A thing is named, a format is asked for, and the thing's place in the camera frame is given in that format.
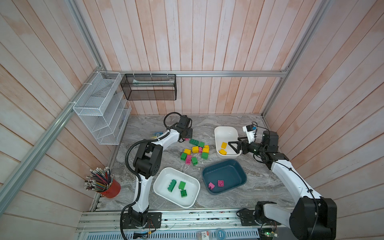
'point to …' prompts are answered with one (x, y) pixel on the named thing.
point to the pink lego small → (200, 149)
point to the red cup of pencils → (102, 182)
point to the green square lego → (183, 193)
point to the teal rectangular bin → (223, 175)
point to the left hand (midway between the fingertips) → (187, 133)
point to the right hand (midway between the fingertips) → (234, 140)
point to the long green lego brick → (172, 185)
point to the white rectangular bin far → (224, 136)
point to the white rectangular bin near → (182, 190)
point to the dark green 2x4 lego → (193, 142)
